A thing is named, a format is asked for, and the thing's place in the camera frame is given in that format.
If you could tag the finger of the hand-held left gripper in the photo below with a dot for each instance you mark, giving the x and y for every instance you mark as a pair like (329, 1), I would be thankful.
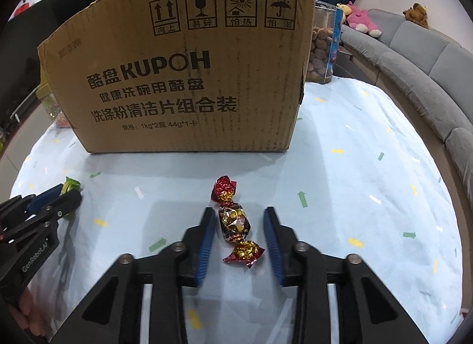
(44, 199)
(61, 205)

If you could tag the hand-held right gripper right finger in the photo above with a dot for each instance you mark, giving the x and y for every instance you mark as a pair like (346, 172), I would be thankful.
(273, 248)

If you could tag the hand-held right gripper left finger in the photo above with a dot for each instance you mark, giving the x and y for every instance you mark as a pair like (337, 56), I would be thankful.
(205, 251)

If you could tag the green yellow snack packet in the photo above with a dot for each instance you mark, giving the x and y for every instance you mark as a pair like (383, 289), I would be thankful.
(72, 185)

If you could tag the red twisted foil candy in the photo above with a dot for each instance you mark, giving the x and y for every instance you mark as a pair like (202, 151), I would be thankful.
(232, 222)

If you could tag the brown cardboard box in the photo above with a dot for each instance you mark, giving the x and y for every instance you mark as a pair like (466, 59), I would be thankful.
(184, 70)

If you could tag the clear jar of round snacks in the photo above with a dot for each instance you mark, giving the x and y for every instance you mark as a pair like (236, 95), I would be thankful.
(325, 52)

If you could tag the person's left hand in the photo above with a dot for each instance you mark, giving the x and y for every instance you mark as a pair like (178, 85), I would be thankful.
(31, 310)

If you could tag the gold-lid clear candy container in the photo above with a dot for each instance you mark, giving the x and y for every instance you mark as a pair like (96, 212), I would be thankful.
(55, 107)

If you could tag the black piano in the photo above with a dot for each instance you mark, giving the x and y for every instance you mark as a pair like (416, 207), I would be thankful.
(66, 7)

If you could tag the grey curved sofa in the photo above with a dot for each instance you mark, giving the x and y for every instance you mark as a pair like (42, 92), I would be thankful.
(425, 70)

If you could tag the pink plush toy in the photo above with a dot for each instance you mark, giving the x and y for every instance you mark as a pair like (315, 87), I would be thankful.
(360, 18)

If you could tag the brown plush toy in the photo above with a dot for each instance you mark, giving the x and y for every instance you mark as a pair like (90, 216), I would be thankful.
(417, 15)

